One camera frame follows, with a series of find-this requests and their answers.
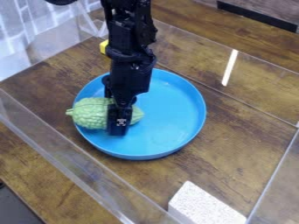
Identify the round blue plastic tray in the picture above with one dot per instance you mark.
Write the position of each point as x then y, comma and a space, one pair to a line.
175, 113

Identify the clear acrylic enclosure wall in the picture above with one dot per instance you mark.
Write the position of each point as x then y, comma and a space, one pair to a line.
240, 62

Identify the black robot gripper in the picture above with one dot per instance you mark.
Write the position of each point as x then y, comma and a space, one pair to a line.
131, 34

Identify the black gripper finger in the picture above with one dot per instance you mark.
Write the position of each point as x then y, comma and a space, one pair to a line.
117, 120

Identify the yellow butter block toy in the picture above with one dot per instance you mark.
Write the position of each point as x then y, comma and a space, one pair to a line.
103, 47

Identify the white speckled foam block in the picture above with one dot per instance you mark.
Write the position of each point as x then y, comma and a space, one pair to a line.
192, 206

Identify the green bumpy bitter gourd toy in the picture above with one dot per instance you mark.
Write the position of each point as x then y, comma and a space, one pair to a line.
89, 112

